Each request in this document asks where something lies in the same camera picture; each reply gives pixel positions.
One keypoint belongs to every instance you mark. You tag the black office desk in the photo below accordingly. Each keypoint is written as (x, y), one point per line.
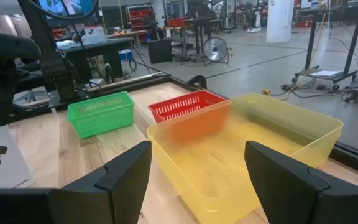
(104, 46)

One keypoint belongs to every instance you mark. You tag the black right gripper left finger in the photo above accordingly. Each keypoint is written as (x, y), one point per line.
(120, 186)

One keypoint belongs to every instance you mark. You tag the round floor fan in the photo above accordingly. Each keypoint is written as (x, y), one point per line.
(215, 49)

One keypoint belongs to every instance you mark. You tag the white paper sheet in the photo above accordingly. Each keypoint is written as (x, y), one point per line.
(11, 161)

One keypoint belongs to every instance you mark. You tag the green plastic basket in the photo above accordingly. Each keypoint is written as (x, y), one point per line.
(101, 115)

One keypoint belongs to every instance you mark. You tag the computer monitor blue screen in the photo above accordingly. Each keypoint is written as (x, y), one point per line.
(57, 6)

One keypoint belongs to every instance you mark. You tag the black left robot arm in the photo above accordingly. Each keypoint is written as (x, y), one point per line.
(50, 56)

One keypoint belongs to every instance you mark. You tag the white building pillar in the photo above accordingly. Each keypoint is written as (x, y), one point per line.
(280, 21)

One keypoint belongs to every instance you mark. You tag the red tool shelf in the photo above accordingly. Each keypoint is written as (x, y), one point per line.
(139, 17)

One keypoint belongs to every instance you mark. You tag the black rolling workstation stand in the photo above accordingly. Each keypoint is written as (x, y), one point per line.
(352, 46)

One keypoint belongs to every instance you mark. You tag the black computer case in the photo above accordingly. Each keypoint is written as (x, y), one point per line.
(159, 51)

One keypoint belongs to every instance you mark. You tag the blue plastic crate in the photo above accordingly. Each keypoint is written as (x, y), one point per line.
(125, 55)

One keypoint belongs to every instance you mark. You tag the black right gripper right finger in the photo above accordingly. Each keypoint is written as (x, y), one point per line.
(278, 186)

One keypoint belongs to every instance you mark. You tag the red plastic basket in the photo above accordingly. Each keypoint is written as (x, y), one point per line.
(182, 104)

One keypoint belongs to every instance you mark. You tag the yellow translucent plastic bin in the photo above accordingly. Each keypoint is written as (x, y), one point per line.
(216, 168)

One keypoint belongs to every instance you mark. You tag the white cardboard box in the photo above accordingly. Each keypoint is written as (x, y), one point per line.
(94, 35)

